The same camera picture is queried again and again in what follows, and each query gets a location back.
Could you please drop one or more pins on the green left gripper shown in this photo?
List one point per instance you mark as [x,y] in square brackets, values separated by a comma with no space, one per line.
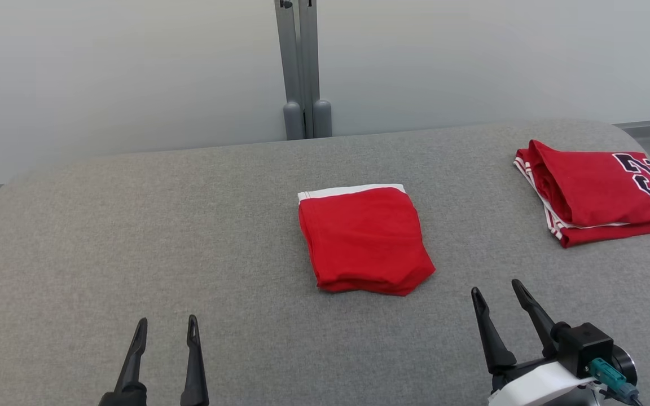
[127,397]

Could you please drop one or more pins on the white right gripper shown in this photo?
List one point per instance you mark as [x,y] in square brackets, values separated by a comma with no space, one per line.
[536,386]

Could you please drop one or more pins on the red and white t-shirt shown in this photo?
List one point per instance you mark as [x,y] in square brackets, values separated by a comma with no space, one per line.
[590,192]

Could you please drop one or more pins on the red shorts with white stripe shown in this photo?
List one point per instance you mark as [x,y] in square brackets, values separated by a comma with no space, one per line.
[364,242]

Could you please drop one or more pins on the grey fabric sofa seat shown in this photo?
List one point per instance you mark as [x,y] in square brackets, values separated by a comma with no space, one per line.
[189,254]

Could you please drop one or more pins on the grey partition pole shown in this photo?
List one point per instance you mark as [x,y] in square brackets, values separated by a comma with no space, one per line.
[291,113]
[319,113]

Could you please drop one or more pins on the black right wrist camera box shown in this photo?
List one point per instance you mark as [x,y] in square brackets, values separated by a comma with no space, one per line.
[587,344]

